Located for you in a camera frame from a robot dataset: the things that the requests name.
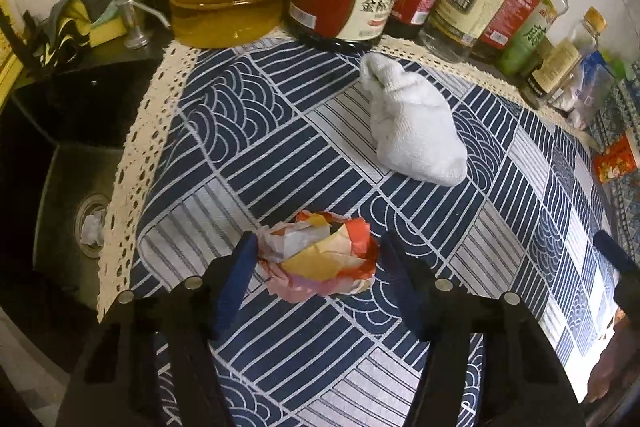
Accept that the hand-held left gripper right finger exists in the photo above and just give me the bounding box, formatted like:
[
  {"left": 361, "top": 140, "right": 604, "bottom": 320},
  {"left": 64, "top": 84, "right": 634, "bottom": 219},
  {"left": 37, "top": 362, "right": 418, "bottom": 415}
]
[{"left": 380, "top": 233, "right": 586, "bottom": 427}]

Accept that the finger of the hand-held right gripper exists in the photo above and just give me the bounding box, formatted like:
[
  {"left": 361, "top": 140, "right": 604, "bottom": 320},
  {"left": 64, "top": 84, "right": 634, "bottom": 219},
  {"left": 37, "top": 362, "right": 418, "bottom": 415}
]
[{"left": 593, "top": 231, "right": 640, "bottom": 313}]

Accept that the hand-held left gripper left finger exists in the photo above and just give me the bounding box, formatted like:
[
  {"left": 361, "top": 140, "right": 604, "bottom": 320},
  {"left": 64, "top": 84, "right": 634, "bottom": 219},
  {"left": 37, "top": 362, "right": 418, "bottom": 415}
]
[{"left": 55, "top": 229, "right": 259, "bottom": 427}]

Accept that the colourful paper wrapper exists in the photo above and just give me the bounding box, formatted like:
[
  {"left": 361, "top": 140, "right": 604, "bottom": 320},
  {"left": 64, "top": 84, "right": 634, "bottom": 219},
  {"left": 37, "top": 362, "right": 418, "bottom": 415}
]
[{"left": 255, "top": 211, "right": 380, "bottom": 304}]

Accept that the red cup with straw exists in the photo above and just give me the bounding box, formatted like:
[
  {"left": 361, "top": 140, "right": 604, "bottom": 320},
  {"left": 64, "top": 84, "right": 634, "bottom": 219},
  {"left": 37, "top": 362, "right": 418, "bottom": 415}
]
[{"left": 592, "top": 134, "right": 640, "bottom": 184}]

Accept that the blue striped patterned cloth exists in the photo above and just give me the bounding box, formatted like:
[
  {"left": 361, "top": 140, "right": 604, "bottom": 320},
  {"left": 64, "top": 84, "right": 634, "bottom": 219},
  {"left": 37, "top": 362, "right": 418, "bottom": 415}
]
[{"left": 586, "top": 66, "right": 640, "bottom": 258}]

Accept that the rolled white towel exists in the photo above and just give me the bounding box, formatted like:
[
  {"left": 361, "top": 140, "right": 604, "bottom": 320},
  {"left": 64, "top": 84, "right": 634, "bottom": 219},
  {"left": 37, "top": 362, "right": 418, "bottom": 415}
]
[{"left": 359, "top": 53, "right": 469, "bottom": 186}]

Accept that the white tissue in drain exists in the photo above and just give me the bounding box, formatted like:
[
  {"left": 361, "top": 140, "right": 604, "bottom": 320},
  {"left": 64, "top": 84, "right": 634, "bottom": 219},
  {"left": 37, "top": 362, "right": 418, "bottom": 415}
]
[{"left": 80, "top": 212, "right": 106, "bottom": 249}]

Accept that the blue patterned tablecloth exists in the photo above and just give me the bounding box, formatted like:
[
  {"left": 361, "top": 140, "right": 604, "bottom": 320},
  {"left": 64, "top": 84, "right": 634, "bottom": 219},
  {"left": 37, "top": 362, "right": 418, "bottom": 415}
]
[{"left": 97, "top": 34, "right": 618, "bottom": 427}]

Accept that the green plastic bag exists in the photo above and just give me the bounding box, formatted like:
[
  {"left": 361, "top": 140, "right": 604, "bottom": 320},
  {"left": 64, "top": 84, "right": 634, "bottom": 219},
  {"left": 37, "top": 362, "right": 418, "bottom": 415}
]
[{"left": 600, "top": 51, "right": 632, "bottom": 80}]

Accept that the black kitchen sink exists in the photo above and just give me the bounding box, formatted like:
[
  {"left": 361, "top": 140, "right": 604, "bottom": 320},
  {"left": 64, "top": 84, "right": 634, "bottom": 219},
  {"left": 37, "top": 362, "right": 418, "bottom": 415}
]
[{"left": 0, "top": 42, "right": 172, "bottom": 324}]

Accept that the small bottle beige label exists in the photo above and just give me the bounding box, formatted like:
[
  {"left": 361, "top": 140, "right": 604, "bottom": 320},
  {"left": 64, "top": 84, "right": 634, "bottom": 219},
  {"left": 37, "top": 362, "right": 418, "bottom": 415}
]
[{"left": 517, "top": 7, "right": 608, "bottom": 110}]

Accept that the bottle with green label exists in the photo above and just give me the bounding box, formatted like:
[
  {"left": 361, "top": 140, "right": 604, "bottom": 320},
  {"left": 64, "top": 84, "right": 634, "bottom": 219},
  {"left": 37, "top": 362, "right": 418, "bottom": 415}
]
[{"left": 495, "top": 0, "right": 578, "bottom": 78}]

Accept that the metal soap dispenser pump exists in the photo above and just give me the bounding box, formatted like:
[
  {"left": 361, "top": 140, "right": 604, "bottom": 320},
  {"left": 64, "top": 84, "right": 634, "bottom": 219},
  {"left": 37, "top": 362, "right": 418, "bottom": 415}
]
[{"left": 117, "top": 0, "right": 171, "bottom": 50}]

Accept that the yellow sponge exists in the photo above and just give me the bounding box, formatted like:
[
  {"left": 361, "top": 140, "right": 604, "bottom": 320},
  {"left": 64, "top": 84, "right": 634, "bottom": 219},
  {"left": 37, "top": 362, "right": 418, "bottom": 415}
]
[{"left": 89, "top": 4, "right": 129, "bottom": 50}]

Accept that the grey yellow dish cloth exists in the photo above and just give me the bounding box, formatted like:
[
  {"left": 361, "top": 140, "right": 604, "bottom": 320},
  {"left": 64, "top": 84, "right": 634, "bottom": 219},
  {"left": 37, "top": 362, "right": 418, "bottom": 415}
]
[{"left": 42, "top": 0, "right": 94, "bottom": 64}]

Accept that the yellow box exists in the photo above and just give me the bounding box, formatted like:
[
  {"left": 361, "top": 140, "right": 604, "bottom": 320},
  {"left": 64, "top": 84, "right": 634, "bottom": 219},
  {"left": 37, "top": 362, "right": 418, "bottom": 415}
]
[{"left": 0, "top": 0, "right": 17, "bottom": 100}]

